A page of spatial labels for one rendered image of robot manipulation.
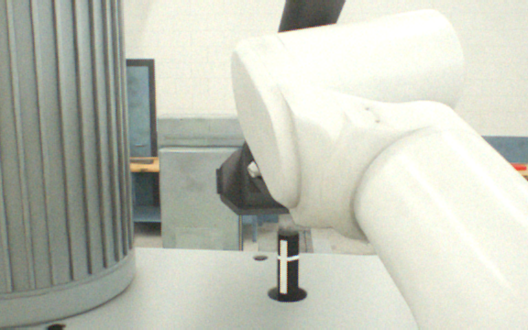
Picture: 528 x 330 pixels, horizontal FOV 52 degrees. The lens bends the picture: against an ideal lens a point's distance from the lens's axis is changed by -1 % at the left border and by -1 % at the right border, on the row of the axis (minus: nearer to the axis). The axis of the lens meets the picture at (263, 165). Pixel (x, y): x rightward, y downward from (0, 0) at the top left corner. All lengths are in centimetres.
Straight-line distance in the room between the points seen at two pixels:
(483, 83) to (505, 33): 65
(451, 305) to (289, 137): 10
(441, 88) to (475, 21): 694
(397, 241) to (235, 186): 28
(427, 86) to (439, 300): 15
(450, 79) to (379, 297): 26
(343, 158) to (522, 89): 721
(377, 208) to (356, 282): 33
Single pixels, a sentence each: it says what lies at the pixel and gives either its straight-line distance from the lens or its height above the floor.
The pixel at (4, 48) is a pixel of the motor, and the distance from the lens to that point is 45.
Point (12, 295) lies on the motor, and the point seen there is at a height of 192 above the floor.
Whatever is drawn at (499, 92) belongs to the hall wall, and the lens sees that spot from 734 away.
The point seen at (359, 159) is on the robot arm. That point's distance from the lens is 23.
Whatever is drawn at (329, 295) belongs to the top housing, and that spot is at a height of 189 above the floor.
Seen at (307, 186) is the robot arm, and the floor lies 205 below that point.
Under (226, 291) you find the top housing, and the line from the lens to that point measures 52.
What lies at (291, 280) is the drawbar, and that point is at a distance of 50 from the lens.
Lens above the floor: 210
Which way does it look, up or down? 11 degrees down
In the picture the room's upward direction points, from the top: straight up
